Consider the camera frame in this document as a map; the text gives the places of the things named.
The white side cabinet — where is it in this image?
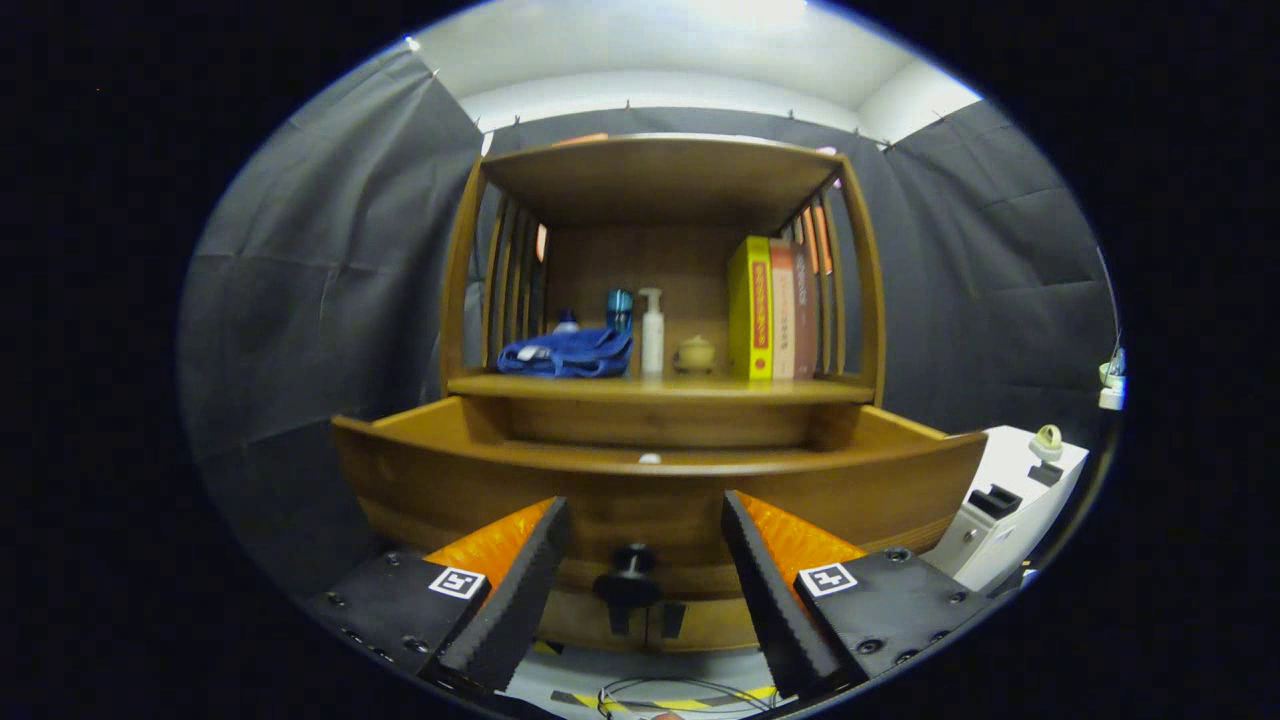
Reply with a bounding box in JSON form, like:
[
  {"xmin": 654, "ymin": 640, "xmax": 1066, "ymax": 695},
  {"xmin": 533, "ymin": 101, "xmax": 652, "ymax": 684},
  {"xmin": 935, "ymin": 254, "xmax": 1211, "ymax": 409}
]
[{"xmin": 920, "ymin": 425, "xmax": 1091, "ymax": 593}]

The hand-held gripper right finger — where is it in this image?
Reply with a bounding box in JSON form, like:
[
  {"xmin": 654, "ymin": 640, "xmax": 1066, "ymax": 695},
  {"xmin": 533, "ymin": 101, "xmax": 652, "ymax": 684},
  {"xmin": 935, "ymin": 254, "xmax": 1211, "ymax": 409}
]
[{"xmin": 720, "ymin": 490, "xmax": 1001, "ymax": 699}]

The wooden drawer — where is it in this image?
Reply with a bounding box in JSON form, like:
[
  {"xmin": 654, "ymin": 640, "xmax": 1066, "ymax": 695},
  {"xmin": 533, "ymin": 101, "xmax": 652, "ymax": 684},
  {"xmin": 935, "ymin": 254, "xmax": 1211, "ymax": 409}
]
[{"xmin": 330, "ymin": 395, "xmax": 989, "ymax": 601}]

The blue folded towel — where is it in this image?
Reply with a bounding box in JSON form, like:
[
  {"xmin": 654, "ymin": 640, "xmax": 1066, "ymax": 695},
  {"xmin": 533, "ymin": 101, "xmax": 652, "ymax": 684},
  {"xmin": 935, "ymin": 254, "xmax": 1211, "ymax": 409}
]
[{"xmin": 497, "ymin": 327, "xmax": 634, "ymax": 379}]

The orange and white book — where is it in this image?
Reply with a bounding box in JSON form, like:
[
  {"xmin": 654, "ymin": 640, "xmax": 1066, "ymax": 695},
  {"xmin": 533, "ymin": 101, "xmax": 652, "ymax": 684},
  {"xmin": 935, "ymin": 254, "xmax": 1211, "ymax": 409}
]
[{"xmin": 768, "ymin": 238, "xmax": 798, "ymax": 380}]

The yellow black floor tape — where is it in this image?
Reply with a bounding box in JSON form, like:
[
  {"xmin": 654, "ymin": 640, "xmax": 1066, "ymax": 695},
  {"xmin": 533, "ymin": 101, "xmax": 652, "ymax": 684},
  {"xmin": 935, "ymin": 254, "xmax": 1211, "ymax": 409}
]
[{"xmin": 550, "ymin": 685, "xmax": 781, "ymax": 714}]

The white pump bottle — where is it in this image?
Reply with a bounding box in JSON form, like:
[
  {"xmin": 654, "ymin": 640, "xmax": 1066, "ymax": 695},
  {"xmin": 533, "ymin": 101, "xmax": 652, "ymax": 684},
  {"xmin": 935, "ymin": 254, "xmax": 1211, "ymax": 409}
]
[{"xmin": 637, "ymin": 288, "xmax": 666, "ymax": 378}]

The brown book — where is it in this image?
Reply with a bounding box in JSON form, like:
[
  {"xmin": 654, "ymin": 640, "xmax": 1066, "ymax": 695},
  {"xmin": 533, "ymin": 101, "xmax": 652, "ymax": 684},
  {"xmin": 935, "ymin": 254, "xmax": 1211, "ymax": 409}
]
[{"xmin": 792, "ymin": 243, "xmax": 819, "ymax": 379}]

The yellow lidded teacup with saucer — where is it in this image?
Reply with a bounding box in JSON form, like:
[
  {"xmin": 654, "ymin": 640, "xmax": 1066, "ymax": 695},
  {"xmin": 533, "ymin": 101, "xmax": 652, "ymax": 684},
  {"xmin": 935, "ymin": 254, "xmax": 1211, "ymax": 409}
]
[{"xmin": 672, "ymin": 335, "xmax": 717, "ymax": 376}]

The wooden cabinet door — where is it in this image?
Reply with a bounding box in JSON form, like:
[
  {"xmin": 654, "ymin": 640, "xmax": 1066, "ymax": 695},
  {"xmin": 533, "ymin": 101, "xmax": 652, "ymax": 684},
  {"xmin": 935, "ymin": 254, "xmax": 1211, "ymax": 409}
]
[
  {"xmin": 648, "ymin": 596, "xmax": 768, "ymax": 653},
  {"xmin": 538, "ymin": 592, "xmax": 649, "ymax": 651}
]

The yellow book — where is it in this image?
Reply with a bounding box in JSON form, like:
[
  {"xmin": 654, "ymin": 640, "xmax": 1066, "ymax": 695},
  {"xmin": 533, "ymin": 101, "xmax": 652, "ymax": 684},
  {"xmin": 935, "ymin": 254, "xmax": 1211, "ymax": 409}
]
[{"xmin": 727, "ymin": 236, "xmax": 774, "ymax": 381}]

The wooden countertop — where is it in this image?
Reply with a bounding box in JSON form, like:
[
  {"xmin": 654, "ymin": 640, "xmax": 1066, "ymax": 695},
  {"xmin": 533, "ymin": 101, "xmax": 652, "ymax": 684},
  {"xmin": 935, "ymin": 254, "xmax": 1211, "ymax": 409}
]
[{"xmin": 447, "ymin": 370, "xmax": 876, "ymax": 406}]

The wooden cabinet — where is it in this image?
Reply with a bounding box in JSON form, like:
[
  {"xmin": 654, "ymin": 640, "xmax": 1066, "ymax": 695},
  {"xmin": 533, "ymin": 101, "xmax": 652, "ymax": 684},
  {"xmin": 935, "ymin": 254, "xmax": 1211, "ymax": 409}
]
[{"xmin": 330, "ymin": 133, "xmax": 989, "ymax": 653}]

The black drawer knob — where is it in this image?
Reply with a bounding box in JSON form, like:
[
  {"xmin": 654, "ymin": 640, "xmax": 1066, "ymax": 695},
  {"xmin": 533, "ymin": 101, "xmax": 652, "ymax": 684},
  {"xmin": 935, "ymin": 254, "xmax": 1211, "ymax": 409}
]
[{"xmin": 593, "ymin": 543, "xmax": 663, "ymax": 609}]

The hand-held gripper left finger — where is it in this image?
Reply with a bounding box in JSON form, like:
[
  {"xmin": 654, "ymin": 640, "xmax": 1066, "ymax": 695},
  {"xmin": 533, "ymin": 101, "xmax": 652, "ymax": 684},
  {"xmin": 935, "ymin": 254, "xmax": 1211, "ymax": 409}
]
[{"xmin": 305, "ymin": 497, "xmax": 573, "ymax": 693}]

